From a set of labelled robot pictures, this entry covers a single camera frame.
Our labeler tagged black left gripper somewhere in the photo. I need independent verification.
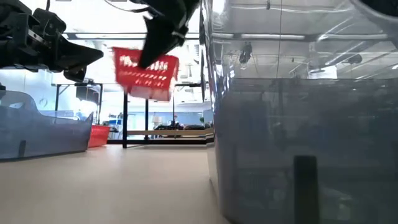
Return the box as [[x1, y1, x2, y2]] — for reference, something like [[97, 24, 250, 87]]
[[0, 0, 104, 83]]

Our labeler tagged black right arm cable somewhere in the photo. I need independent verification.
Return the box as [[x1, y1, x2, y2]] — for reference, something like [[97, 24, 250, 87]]
[[104, 0, 153, 14]]

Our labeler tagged black background table frame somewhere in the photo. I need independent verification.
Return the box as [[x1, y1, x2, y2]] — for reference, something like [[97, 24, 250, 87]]
[[53, 81, 104, 126]]

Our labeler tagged grey translucent plastic basket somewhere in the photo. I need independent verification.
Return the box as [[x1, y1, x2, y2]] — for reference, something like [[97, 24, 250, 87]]
[[200, 0, 398, 224], [0, 90, 95, 161]]

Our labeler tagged black background screen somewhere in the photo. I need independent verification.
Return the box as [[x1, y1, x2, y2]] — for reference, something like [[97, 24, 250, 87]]
[[75, 85, 101, 104]]

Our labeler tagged thin hanging cord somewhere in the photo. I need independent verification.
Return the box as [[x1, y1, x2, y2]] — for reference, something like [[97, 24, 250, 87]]
[[275, 0, 284, 79]]

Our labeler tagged red plastic basket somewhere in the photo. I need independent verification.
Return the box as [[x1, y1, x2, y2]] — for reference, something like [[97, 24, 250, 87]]
[[112, 46, 180, 102], [88, 124, 111, 149]]

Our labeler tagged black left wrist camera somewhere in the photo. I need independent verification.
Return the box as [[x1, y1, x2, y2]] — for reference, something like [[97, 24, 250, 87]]
[[32, 7, 67, 42]]

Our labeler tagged black frame bar with lights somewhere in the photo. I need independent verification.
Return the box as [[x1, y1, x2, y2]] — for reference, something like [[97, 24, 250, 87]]
[[63, 32, 398, 42]]

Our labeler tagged black frame wooden shelf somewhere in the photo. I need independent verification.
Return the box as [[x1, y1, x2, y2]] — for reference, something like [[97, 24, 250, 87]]
[[122, 82, 215, 149]]

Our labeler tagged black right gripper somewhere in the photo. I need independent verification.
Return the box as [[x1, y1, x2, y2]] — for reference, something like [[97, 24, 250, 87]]
[[137, 0, 201, 70]]

